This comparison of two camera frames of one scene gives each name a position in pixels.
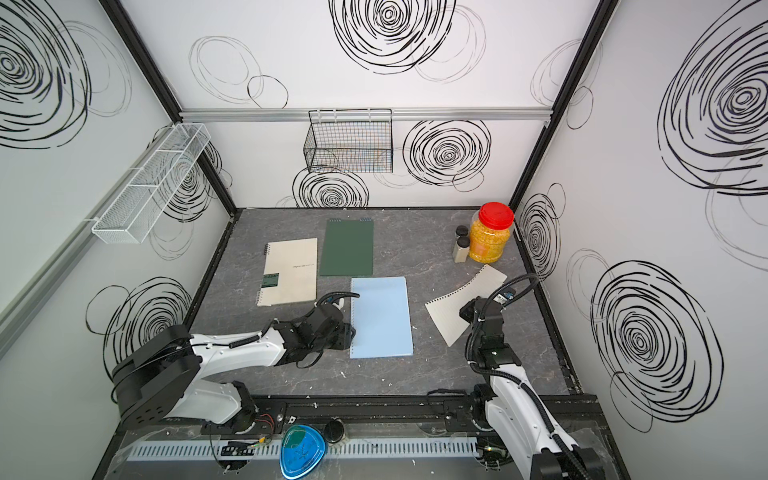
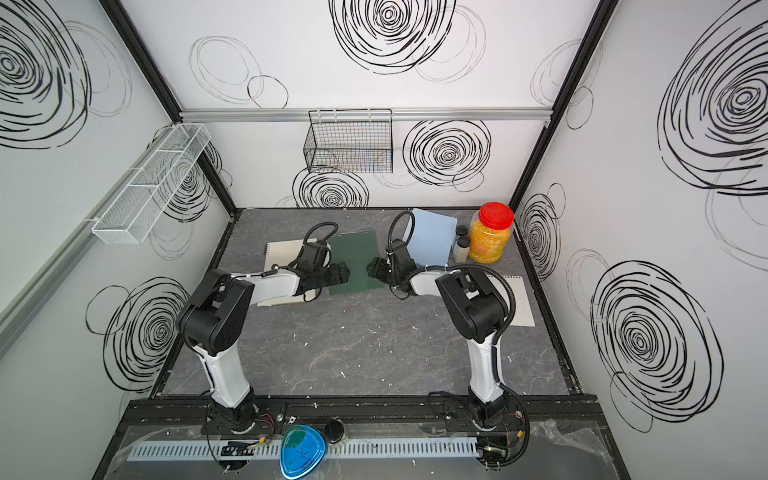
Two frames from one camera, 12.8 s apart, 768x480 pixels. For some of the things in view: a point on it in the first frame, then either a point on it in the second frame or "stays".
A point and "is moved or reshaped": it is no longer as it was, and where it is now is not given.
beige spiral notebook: [296, 262] stays
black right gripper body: [470, 313] -> [384, 273]
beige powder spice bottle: [461, 249] stays
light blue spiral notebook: [381, 317] -> [432, 239]
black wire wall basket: [350, 141] stays
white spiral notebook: [446, 311] is moved or reshaped
